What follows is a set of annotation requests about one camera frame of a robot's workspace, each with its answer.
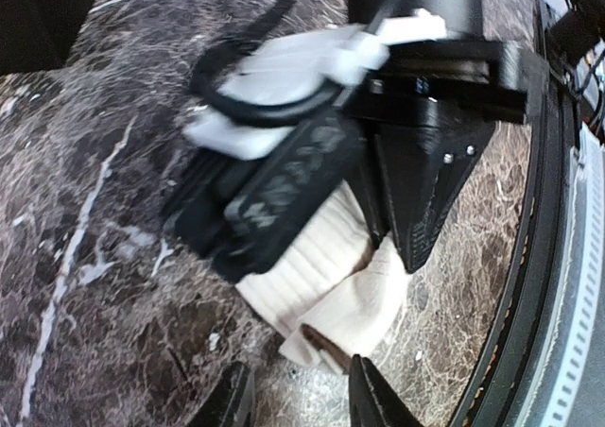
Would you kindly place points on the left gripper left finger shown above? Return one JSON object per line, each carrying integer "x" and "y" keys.
{"x": 231, "y": 403}

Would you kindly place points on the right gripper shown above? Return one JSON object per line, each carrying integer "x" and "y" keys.
{"x": 438, "y": 102}

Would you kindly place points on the white cable duct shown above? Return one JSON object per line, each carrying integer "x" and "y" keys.
{"x": 566, "y": 388}

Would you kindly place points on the black display box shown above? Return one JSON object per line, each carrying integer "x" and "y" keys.
{"x": 37, "y": 35}

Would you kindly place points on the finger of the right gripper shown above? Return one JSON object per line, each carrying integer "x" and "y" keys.
{"x": 244, "y": 215}

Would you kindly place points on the cream brown sock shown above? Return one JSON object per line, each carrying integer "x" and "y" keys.
{"x": 332, "y": 287}

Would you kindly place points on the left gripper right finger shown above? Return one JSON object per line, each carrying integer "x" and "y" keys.
{"x": 372, "y": 401}

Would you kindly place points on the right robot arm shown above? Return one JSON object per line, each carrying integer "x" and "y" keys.
{"x": 464, "y": 19}

